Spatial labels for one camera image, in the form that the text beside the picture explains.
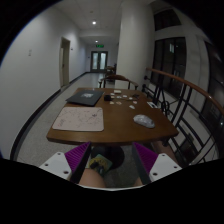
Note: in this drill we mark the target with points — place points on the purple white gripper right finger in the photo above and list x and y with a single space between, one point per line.
151 166

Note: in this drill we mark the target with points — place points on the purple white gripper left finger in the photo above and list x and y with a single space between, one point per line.
69 165

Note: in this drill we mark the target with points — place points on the white computer mouse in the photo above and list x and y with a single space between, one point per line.
144 121

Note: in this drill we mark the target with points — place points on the colourful shoe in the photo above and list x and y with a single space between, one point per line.
100 164

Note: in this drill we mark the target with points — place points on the brown wooden table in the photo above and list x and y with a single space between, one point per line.
119 126

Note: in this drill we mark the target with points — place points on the dark closed laptop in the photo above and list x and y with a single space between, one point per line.
85 97

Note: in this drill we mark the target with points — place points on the small black object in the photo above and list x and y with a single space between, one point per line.
107 98

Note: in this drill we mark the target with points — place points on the wooden stair handrail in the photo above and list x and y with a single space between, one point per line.
191 85

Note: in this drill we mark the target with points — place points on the double glass door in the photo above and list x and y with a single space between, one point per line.
98 61

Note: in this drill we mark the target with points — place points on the side doorway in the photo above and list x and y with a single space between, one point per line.
64 61

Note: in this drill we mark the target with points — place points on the green exit sign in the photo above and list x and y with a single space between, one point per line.
99 46

